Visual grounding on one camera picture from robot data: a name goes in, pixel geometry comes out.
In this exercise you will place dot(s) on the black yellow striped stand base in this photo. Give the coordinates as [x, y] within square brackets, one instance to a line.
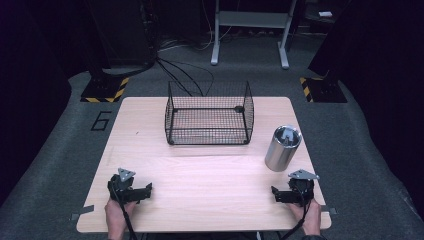
[103, 90]
[323, 90]

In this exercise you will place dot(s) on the black equipment cabinet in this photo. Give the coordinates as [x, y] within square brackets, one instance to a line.
[121, 30]

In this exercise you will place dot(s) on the silver metal cylinder cup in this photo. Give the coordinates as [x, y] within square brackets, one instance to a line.
[280, 153]

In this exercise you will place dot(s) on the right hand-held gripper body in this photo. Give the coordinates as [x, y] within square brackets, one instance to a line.
[301, 190]

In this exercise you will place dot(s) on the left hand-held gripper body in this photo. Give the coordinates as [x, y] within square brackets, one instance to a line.
[120, 190]

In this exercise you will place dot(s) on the grey tape strip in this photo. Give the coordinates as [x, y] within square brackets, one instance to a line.
[83, 211]
[328, 210]

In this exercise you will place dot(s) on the white metal desk frame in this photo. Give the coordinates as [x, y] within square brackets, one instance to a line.
[253, 19]

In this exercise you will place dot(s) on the small white box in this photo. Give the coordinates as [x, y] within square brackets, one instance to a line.
[325, 14]

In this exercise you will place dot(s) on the person's left hand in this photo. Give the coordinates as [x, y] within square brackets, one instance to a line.
[116, 216]

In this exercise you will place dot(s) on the person's right hand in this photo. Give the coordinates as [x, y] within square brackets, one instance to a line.
[311, 218]

